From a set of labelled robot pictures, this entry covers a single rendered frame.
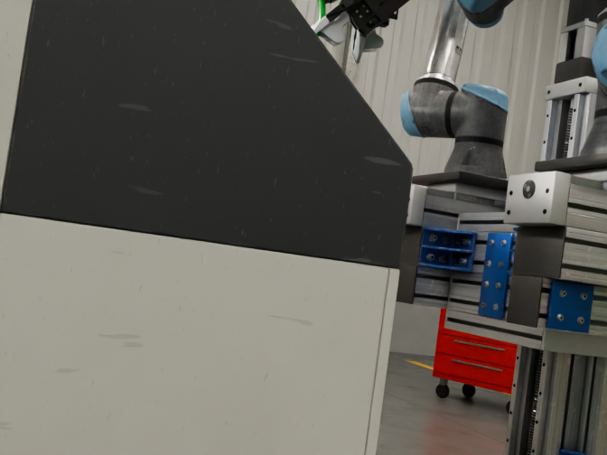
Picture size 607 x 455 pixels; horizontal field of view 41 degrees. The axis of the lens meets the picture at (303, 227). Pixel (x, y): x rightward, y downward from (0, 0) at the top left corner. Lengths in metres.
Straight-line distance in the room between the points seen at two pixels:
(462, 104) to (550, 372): 0.67
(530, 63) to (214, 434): 9.07
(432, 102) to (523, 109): 7.88
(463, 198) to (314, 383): 0.83
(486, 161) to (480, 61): 7.69
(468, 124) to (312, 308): 0.91
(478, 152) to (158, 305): 1.03
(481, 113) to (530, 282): 0.60
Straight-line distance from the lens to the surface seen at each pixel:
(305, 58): 1.22
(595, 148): 1.56
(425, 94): 2.05
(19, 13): 1.18
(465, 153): 1.96
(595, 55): 1.46
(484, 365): 5.64
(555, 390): 1.78
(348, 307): 1.21
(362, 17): 1.60
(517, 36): 10.00
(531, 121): 9.90
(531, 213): 1.47
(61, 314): 1.15
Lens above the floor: 0.77
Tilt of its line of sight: 3 degrees up
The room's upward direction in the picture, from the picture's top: 8 degrees clockwise
